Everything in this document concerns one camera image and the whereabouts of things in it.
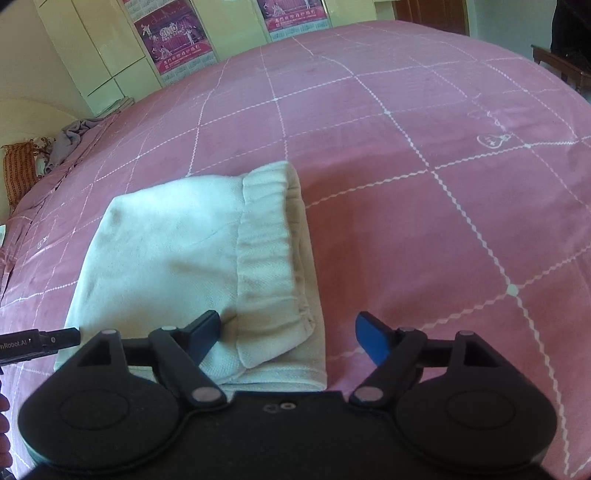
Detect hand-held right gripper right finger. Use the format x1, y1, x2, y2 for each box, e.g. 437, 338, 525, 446
349, 311, 502, 408

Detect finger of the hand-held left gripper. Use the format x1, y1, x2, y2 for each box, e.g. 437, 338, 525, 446
39, 327, 81, 357

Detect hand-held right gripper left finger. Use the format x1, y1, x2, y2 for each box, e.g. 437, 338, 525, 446
76, 310, 228, 408

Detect white pants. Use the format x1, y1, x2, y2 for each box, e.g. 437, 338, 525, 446
53, 161, 328, 392

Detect person's left hand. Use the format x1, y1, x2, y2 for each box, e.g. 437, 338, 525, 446
0, 395, 12, 470

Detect pink checked bedsheet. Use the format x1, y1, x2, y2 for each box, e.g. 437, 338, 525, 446
0, 19, 591, 480

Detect patterned pillow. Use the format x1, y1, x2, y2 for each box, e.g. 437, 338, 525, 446
2, 137, 52, 206

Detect grey cloth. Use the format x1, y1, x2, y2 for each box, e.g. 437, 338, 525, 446
43, 117, 117, 172

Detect pale yellow wardrobe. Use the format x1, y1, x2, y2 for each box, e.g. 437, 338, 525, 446
34, 0, 380, 117

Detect brown wooden door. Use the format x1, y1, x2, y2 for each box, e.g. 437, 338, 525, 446
394, 0, 470, 36

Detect dark wooden furniture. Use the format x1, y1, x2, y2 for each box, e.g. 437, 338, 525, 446
531, 44, 591, 94

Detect purple wall poster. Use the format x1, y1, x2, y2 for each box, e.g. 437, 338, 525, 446
255, 0, 332, 32
137, 0, 219, 75

